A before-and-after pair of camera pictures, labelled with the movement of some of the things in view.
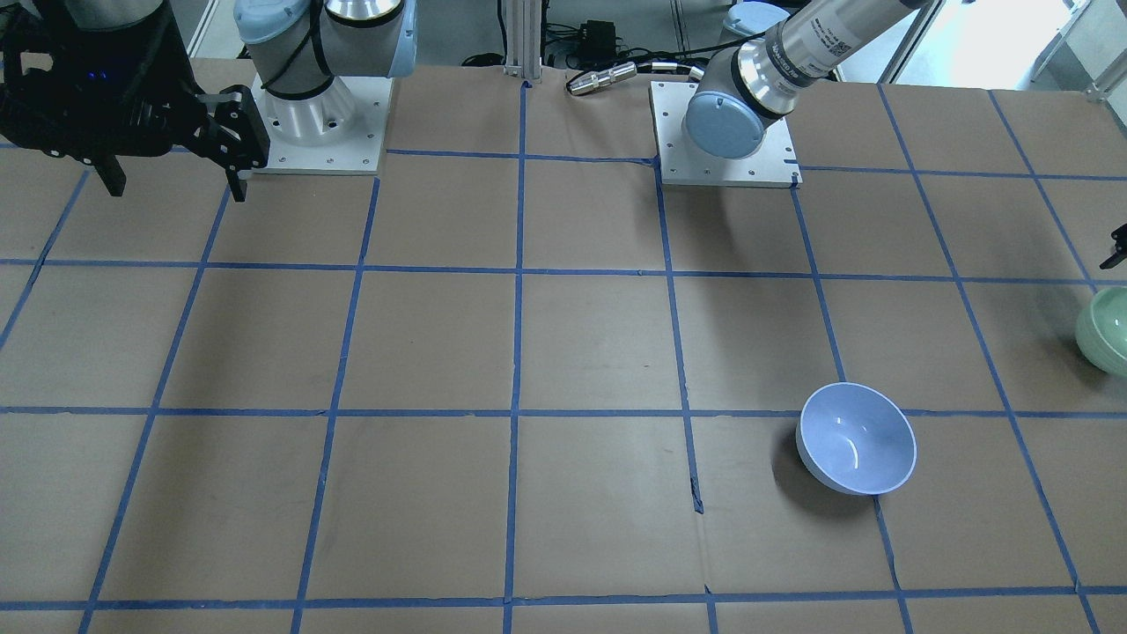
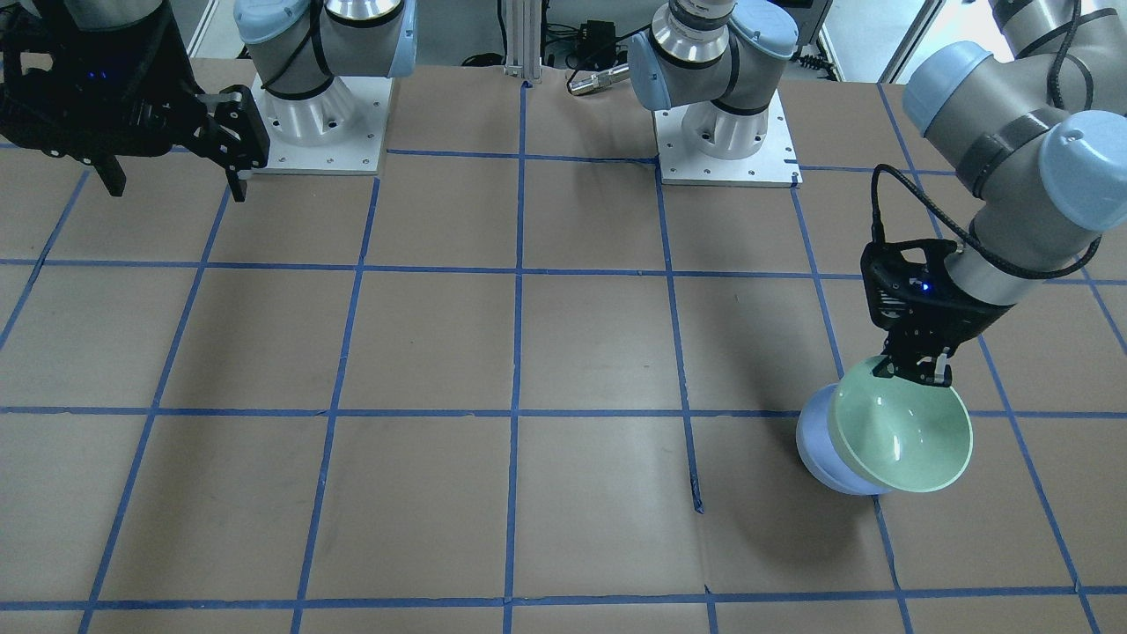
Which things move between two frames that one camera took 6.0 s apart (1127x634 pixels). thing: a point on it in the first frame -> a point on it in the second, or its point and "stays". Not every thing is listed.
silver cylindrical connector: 585,81 stays
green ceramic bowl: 1101,330 -> 906,436
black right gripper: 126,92 stays
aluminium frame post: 523,26 stays
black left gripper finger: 1120,237 -> 924,308
